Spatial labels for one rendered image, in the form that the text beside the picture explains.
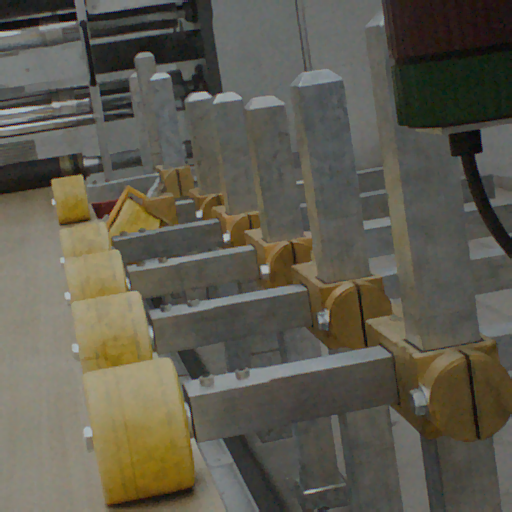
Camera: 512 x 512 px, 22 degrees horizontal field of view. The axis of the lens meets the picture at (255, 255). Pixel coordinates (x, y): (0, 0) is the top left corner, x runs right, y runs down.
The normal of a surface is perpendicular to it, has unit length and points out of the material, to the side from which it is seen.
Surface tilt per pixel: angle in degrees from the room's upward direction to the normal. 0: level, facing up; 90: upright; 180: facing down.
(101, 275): 57
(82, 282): 62
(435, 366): 41
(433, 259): 90
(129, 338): 70
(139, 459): 101
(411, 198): 90
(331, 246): 90
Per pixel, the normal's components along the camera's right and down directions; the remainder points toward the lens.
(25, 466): -0.15, -0.98
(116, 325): 0.07, -0.40
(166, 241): 0.17, 0.14
